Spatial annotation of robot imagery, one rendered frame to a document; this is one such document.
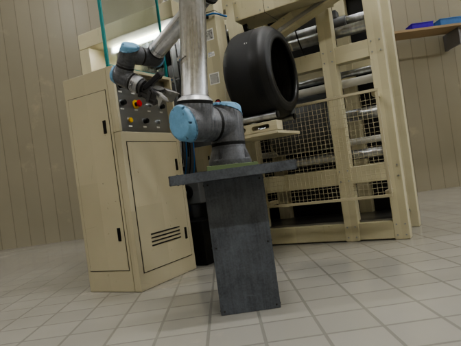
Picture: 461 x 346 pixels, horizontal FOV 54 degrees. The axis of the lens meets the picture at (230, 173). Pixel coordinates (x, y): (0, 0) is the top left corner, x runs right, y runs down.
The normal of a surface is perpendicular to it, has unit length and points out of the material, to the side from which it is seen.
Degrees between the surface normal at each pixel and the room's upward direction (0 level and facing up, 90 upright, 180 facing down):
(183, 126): 93
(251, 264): 90
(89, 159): 90
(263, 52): 79
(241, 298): 90
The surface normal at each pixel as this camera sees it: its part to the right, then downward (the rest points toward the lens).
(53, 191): 0.02, -0.01
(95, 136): -0.49, 0.06
